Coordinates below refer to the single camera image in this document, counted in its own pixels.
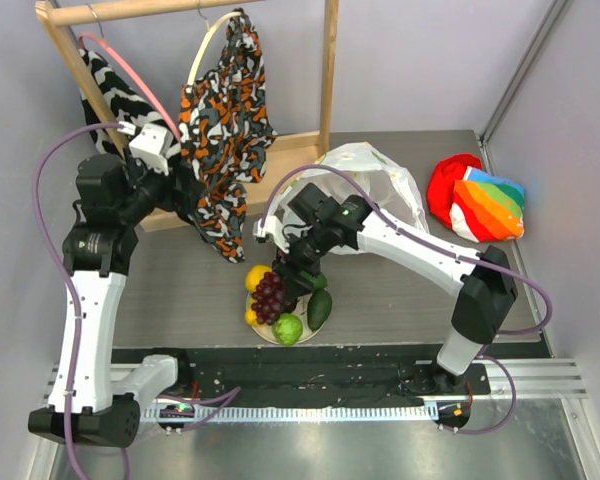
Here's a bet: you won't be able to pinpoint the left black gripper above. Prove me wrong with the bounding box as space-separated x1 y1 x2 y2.
116 145 205 226

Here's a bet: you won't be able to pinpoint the green fake fruit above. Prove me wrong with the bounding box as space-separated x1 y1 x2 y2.
313 273 328 291

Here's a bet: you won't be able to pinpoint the green fake avocado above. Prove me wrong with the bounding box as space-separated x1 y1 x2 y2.
306 289 333 331

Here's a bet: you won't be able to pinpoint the yellow fake lemon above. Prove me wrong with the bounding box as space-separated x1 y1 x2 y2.
245 265 271 293

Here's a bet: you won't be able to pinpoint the dark red fake grapes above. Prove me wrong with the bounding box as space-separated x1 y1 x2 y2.
247 271 297 327

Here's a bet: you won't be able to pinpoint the white plastic bag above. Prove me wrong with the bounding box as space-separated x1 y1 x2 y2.
262 142 429 235

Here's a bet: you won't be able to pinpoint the light green fake apple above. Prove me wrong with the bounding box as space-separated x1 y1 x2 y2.
272 313 304 346

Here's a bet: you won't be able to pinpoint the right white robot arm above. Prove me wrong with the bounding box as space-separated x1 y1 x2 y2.
254 183 518 395

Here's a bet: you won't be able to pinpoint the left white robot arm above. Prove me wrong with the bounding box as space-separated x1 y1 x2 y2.
28 154 193 448

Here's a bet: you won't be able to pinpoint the blue cream ceramic plate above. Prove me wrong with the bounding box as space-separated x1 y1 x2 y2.
245 289 333 346

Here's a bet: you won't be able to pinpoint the orange grey camouflage cloth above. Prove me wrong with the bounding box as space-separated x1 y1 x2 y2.
178 8 277 264

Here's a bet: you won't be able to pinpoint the wooden clothes rack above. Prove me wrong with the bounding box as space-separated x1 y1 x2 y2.
35 1 339 215

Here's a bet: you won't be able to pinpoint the black white zebra cloth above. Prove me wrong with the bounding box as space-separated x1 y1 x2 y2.
78 49 181 163

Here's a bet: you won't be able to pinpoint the cream clothes hanger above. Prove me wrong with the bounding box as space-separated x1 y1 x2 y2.
186 11 241 85

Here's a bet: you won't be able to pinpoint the red white cloth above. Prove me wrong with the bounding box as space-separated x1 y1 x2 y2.
426 153 482 230

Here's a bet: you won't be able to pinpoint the rainbow striped cloth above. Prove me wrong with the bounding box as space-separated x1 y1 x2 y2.
449 167 525 243

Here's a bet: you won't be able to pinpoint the pink clothes hanger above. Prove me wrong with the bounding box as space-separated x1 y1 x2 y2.
77 31 181 139

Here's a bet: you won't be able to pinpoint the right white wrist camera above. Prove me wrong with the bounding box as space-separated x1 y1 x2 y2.
253 215 289 253

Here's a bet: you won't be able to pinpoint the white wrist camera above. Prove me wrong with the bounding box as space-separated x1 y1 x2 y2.
253 215 289 253
129 123 174 177

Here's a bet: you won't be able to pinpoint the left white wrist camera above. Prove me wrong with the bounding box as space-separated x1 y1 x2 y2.
129 123 174 177

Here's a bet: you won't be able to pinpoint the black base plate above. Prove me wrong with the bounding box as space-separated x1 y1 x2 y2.
110 342 487 407

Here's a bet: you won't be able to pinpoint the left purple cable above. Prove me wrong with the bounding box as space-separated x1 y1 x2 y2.
32 121 242 480

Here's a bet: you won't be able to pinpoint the white slotted cable duct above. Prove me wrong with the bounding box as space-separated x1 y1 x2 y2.
141 402 439 424

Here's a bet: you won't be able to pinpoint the aluminium rail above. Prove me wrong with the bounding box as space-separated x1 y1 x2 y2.
42 357 590 404

